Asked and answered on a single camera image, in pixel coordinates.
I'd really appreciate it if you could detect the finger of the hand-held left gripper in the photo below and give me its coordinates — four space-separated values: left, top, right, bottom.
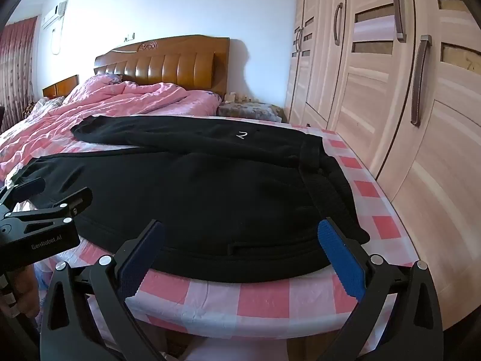
5 187 93 231
0 178 46 211

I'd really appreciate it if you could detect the wooden padded headboard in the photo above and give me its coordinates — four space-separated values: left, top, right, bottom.
94 37 231 100

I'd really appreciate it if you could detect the light wooden wardrobe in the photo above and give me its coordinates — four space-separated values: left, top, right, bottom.
283 0 481 332

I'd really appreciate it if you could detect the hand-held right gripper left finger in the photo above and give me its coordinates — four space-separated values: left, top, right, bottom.
39 219 166 361

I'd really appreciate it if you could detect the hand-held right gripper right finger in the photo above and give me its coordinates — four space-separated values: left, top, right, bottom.
317 216 444 361

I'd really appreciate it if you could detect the dark red patterned curtain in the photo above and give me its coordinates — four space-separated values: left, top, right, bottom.
0 15 40 134

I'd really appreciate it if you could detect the pink checked bed sheet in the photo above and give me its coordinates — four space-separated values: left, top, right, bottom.
34 116 419 347

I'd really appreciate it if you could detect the pink quilt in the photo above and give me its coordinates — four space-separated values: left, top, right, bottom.
0 73 222 181

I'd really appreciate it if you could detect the floral pillow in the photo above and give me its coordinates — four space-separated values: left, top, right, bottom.
23 96 66 121

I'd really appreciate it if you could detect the white air conditioner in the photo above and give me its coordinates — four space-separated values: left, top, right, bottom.
41 1 68 30

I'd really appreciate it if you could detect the black sweatshirt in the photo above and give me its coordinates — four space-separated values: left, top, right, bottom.
13 115 371 283

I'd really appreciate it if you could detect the person's left hand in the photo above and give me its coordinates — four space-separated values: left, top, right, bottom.
13 261 41 322

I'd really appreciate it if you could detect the floral covered bedside cabinet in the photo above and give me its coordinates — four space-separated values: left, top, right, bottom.
217 101 286 124

